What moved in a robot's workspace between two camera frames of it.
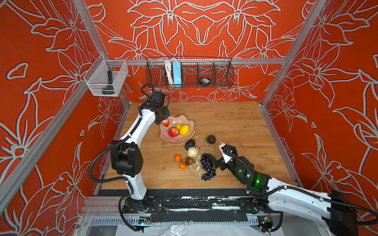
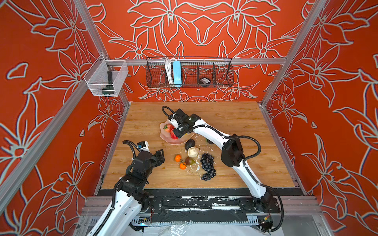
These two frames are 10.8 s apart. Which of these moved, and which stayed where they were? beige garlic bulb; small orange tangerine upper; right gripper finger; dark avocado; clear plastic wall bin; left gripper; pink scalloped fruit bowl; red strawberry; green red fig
Moved: left gripper; right gripper finger; red strawberry
Stayed: green red fig; pink scalloped fruit bowl; dark avocado; beige garlic bulb; small orange tangerine upper; clear plastic wall bin
